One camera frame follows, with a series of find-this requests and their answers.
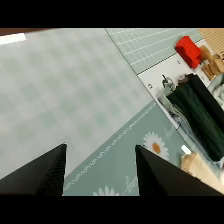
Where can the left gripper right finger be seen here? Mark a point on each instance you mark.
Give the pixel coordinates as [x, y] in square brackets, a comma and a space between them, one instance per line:
[160, 176]

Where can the red plastic block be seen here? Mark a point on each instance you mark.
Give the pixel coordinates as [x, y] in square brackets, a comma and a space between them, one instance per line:
[188, 50]

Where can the dark green garment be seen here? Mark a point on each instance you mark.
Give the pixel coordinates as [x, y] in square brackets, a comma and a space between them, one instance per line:
[195, 116]

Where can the grey garment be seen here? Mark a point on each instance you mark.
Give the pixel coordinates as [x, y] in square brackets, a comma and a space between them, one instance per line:
[168, 89]

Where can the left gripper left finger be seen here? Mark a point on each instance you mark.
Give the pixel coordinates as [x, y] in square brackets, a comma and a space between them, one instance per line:
[43, 176]

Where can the black garment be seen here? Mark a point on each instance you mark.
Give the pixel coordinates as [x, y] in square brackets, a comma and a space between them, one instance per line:
[208, 96]

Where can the green cutting mat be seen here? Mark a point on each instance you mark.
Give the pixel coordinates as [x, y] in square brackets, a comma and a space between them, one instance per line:
[150, 43]

